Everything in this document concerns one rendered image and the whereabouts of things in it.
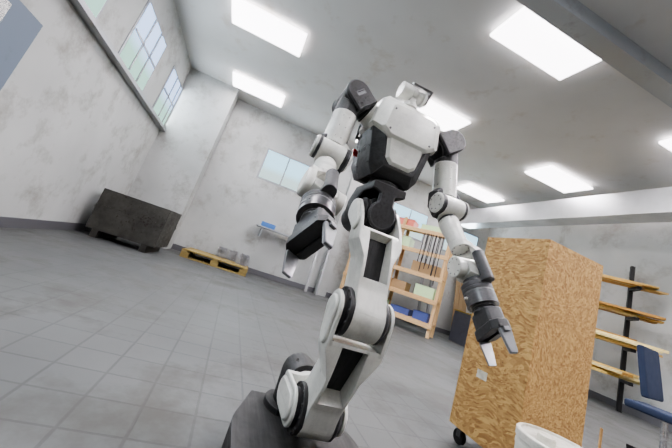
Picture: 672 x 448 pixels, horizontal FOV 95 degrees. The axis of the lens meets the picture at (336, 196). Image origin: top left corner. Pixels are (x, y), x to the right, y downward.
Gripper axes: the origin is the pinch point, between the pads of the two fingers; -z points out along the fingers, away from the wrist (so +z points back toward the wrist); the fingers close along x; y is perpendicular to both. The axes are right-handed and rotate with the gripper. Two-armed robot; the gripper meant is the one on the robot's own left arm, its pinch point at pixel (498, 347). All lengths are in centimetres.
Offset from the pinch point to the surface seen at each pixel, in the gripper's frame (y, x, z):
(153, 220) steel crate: -298, -355, 305
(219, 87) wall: -269, -308, 677
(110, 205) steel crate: -363, -336, 316
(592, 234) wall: 616, -419, 383
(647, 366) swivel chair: 278, -201, 49
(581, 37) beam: 233, -9, 320
